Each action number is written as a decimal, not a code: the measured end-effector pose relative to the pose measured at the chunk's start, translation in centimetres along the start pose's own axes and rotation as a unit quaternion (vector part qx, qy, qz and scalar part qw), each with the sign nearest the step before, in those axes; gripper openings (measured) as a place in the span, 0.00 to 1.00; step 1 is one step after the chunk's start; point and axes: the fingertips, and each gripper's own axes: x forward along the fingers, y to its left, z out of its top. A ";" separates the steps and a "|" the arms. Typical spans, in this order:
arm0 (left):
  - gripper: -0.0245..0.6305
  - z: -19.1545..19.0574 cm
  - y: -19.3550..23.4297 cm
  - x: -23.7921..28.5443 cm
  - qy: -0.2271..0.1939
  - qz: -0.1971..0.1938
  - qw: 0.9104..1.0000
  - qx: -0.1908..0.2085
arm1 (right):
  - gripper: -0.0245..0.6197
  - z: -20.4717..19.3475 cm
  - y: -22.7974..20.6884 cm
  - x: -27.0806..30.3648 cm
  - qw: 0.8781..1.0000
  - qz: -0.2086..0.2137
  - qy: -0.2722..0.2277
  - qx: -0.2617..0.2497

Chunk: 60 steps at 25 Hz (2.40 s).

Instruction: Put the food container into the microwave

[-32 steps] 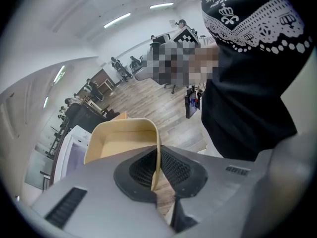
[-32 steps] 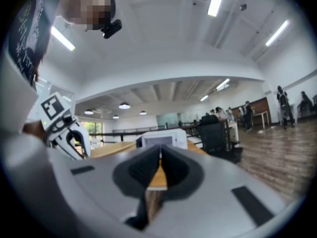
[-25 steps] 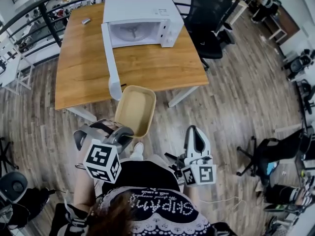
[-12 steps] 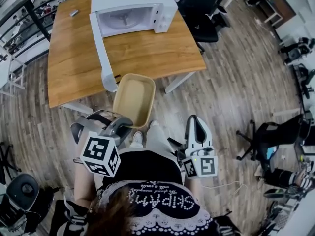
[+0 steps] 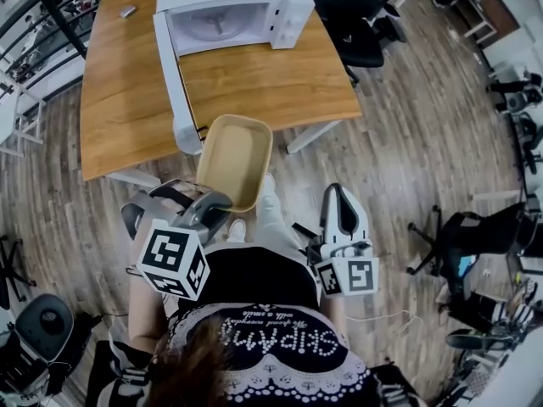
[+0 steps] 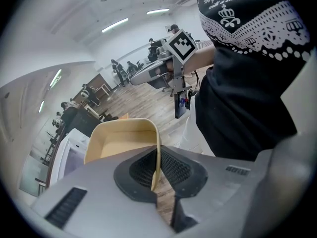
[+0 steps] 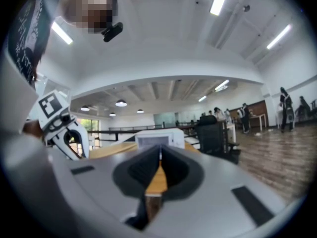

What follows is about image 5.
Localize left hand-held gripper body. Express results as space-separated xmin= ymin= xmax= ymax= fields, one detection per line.
xmin=120 ymin=179 xmax=211 ymax=302

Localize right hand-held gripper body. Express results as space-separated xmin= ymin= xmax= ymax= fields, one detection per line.
xmin=307 ymin=239 xmax=380 ymax=301

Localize beige rectangular tray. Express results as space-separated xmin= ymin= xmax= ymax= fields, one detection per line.
xmin=197 ymin=114 xmax=273 ymax=214

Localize person's right forearm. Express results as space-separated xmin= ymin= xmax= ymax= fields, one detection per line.
xmin=320 ymin=297 xmax=353 ymax=349

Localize person's left forearm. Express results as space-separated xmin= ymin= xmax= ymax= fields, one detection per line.
xmin=126 ymin=271 xmax=171 ymax=351

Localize person's white left shoe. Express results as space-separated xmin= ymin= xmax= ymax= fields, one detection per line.
xmin=227 ymin=218 xmax=247 ymax=243

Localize person's white trousers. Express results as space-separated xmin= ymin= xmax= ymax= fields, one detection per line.
xmin=254 ymin=184 xmax=307 ymax=256

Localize person's black patterned shirt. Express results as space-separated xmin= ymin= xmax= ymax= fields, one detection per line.
xmin=84 ymin=246 xmax=425 ymax=407

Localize black cluttered office chair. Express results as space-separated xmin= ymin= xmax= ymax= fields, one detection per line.
xmin=406 ymin=203 xmax=527 ymax=280

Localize grey round stool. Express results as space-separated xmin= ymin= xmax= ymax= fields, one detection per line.
xmin=14 ymin=293 xmax=76 ymax=362

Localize wooden table with white legs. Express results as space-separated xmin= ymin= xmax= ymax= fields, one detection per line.
xmin=79 ymin=0 xmax=364 ymax=186

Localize black chair base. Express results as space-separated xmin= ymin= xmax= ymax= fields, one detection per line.
xmin=0 ymin=235 xmax=37 ymax=300

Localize black mesh office chair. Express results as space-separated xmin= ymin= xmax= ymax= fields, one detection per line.
xmin=316 ymin=0 xmax=408 ymax=87

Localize white wooden chair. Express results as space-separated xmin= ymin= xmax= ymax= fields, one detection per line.
xmin=0 ymin=70 xmax=46 ymax=156

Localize black metal railing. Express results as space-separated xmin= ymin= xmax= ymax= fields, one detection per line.
xmin=0 ymin=0 xmax=103 ymax=101

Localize white cable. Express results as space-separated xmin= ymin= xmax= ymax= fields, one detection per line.
xmin=347 ymin=309 xmax=421 ymax=334

